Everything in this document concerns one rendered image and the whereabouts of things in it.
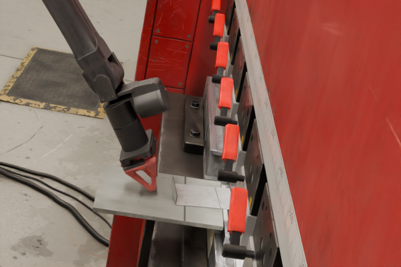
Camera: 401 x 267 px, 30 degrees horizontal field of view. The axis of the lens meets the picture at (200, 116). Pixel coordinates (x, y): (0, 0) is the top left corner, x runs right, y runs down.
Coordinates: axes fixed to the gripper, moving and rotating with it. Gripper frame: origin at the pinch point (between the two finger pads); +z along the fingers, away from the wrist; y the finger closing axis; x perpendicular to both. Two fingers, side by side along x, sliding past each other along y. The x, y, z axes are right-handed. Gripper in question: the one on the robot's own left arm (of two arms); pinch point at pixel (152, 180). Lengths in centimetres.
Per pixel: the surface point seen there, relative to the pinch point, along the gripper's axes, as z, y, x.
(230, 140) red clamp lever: -19.0, -32.2, -22.7
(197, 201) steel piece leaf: 6.7, -2.6, -7.5
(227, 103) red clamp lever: -17.2, -14.1, -22.3
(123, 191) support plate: -1.1, -2.5, 6.0
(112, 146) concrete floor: 81, 207, 66
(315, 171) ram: -33, -72, -35
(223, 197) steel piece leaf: 9.7, 0.7, -12.4
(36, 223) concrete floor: 68, 128, 87
